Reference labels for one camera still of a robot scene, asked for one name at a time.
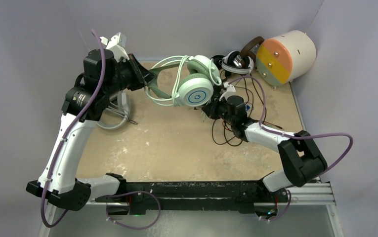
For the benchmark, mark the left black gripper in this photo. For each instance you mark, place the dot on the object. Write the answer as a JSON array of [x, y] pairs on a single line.
[[146, 75]]

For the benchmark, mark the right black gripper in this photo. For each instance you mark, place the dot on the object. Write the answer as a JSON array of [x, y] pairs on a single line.
[[210, 109]]

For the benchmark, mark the mint green headphones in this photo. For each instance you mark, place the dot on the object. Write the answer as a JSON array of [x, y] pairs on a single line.
[[194, 85]]

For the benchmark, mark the white grey headphones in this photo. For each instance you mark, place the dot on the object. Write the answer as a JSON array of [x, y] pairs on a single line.
[[119, 106]]

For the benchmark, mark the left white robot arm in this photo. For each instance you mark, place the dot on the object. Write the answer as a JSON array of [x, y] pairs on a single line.
[[58, 184]]

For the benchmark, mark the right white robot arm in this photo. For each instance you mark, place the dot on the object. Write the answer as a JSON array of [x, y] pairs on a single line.
[[301, 159]]

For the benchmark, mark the white black headphones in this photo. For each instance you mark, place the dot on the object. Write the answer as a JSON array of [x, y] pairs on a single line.
[[233, 63]]

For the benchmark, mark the small black on-ear headphones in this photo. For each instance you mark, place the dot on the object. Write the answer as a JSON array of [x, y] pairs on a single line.
[[218, 60]]

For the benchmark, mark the brown headphones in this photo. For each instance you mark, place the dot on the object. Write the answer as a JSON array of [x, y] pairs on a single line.
[[247, 50]]

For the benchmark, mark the round pastel drawer cabinet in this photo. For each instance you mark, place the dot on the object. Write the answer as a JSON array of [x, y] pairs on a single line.
[[283, 58]]

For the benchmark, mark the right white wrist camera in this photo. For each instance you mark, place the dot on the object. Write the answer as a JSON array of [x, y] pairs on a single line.
[[228, 91]]

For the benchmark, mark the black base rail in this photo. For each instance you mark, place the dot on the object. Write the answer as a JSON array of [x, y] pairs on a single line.
[[246, 197]]

